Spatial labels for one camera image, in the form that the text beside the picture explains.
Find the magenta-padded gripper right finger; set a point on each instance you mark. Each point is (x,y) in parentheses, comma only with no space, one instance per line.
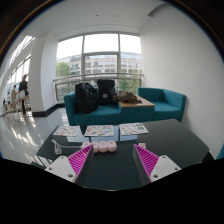
(153,163)

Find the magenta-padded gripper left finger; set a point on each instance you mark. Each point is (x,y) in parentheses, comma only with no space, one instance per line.
(71,165)

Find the colourful sticker sheet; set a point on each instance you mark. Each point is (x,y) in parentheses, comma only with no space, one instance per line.
(133,128)
(99,130)
(66,131)

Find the pink power strip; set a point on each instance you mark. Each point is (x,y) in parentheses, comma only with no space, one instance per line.
(101,146)

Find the teal sofa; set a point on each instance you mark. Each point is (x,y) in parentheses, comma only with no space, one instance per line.
(100,116)

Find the wooden sofa table top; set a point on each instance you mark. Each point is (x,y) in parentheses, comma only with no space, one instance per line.
(143,104)

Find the teal chair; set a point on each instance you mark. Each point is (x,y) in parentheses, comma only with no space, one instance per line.
(220,152)

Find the glossy black backpack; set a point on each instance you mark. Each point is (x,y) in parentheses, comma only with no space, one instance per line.
(86,98)

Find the brown jacket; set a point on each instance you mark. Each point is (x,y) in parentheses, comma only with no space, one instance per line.
(128,97)

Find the black backpack with label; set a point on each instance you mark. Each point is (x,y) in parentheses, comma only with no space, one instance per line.
(106,91)

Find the metal window railing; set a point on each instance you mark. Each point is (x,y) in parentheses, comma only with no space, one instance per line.
(65,80)

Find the person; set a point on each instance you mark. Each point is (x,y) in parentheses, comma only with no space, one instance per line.
(13,95)
(23,86)

